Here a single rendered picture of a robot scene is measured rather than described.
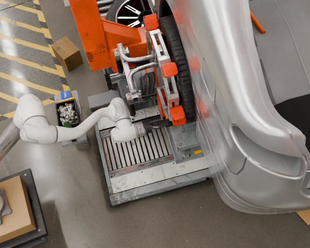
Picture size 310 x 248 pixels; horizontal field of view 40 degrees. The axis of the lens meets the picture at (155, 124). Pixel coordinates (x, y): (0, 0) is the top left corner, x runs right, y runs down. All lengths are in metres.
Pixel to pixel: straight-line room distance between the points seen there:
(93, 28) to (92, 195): 1.21
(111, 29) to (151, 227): 1.39
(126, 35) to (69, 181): 1.17
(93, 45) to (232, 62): 1.49
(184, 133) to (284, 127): 1.65
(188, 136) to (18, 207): 1.25
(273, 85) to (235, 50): 0.91
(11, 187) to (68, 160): 0.61
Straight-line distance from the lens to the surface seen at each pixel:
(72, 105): 2.94
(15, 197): 2.92
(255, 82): 1.57
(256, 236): 3.08
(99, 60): 3.05
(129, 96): 2.42
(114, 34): 2.93
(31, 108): 2.44
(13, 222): 2.87
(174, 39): 2.36
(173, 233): 3.05
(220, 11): 1.72
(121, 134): 2.61
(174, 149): 3.13
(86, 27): 2.81
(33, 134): 2.35
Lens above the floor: 2.92
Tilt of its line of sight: 59 degrees down
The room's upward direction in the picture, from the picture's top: 8 degrees counter-clockwise
